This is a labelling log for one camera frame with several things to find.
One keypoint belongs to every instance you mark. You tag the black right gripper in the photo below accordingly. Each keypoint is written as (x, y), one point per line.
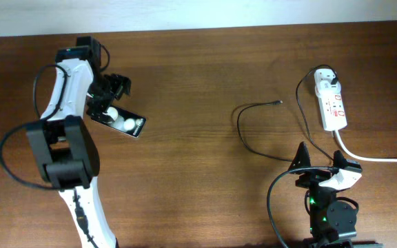
(313, 176)

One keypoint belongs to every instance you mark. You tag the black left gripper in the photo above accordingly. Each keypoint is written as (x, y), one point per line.
(100, 104)

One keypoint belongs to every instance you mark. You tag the black Galaxy smartphone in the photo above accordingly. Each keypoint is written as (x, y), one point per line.
(123, 121)

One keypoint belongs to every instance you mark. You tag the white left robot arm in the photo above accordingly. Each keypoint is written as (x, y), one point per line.
(63, 149)

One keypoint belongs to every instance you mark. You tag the white USB charger adapter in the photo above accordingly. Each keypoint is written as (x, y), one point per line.
(326, 82)

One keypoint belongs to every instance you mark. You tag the white surge protector power strip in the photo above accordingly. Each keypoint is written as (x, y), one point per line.
(332, 110)

